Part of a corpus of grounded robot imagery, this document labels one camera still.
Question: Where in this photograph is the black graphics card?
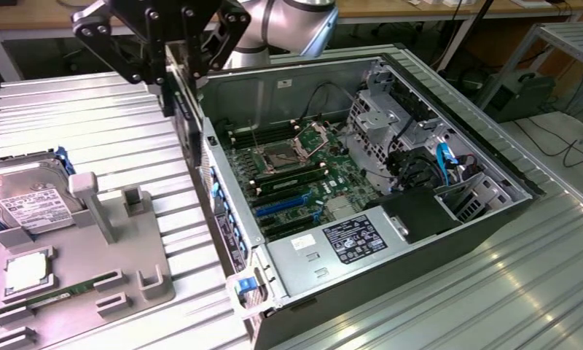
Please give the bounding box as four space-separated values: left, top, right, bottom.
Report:
158 40 210 172

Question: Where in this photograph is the black curved wire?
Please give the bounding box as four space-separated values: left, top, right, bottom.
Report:
306 82 358 118

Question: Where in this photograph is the black cable on white table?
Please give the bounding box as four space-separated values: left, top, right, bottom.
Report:
514 109 583 168

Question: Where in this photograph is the black plastic shroud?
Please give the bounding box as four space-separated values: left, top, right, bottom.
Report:
380 189 462 246

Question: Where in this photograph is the metal socket cover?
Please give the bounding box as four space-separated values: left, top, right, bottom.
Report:
292 122 332 152

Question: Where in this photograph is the long wooden desk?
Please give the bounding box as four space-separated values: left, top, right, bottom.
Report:
0 0 583 82

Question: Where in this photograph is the beige bracket with blue clip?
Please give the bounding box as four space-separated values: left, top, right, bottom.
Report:
224 269 270 321

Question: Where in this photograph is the green motherboard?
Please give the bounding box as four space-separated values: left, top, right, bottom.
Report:
218 116 384 244

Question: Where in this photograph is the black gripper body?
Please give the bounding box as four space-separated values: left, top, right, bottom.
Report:
106 0 223 18

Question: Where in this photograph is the metal slat rack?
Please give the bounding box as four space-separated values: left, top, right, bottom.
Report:
475 20 583 110

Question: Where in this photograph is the silver drive cage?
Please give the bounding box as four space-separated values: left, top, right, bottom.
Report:
343 89 448 183

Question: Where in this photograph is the open black PC case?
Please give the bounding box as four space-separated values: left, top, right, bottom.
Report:
193 52 548 350

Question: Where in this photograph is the black wire bundle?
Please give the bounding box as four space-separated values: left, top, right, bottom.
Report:
386 148 443 191

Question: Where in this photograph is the CPU socket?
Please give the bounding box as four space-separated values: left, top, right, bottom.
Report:
259 143 303 173

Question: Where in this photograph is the green RAM stick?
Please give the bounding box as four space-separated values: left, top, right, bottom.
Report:
9 277 114 311
256 173 328 195

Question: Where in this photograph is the silver chipset heatsink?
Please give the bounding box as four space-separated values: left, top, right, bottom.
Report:
326 194 359 217

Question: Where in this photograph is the silver CPU chip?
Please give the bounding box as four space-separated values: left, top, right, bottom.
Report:
3 252 50 292

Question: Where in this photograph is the grey power supply unit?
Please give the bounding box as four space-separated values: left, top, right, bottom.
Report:
264 206 414 301

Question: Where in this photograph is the metal disk bay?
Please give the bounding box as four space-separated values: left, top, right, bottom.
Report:
434 172 522 224

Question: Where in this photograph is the black box device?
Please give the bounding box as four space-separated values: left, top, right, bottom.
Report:
484 71 556 123

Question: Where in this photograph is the blue wire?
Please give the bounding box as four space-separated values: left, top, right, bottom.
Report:
435 142 456 187

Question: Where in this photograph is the blue disk caddy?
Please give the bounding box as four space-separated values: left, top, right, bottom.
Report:
0 145 78 190

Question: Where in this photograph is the black expansion slot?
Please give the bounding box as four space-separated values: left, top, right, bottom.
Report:
264 214 318 238

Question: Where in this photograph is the hard disk with white label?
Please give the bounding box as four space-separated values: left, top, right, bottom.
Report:
0 160 77 235

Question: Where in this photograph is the grey parts rack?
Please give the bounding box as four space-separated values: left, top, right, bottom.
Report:
0 173 177 350

